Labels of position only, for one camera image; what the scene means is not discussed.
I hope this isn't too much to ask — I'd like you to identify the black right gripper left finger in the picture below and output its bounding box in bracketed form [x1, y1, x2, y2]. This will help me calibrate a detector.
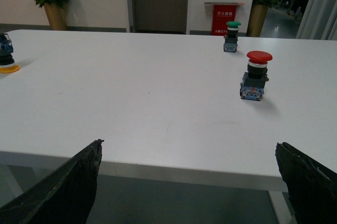
[1, 139, 103, 223]

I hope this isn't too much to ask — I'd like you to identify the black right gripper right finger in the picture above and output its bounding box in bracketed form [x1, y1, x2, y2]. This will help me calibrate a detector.
[275, 142, 336, 223]

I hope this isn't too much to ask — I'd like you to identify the yellow push button switch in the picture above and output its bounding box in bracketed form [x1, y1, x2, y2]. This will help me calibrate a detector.
[1, 33, 20, 74]

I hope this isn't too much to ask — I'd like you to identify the right white table leg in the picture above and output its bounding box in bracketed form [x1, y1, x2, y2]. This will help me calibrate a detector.
[268, 191, 297, 224]

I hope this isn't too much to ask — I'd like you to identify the grey curtain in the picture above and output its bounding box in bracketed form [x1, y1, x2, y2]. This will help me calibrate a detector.
[296, 0, 336, 40]

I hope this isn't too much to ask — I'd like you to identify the red fire extinguisher box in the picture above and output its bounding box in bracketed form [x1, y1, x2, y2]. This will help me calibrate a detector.
[204, 2, 244, 36]

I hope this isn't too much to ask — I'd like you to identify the grey door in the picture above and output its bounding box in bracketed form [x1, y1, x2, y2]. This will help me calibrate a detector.
[133, 0, 188, 34]

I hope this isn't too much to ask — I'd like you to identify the white table leg frame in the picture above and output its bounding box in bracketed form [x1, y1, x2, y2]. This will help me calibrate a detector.
[1, 165, 37, 206]

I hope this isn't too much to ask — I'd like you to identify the red push button switch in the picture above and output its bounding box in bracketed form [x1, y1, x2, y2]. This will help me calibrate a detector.
[240, 50, 273, 101]

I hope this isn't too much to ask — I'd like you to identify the green push button switch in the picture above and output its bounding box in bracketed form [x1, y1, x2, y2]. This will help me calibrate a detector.
[223, 21, 241, 53]

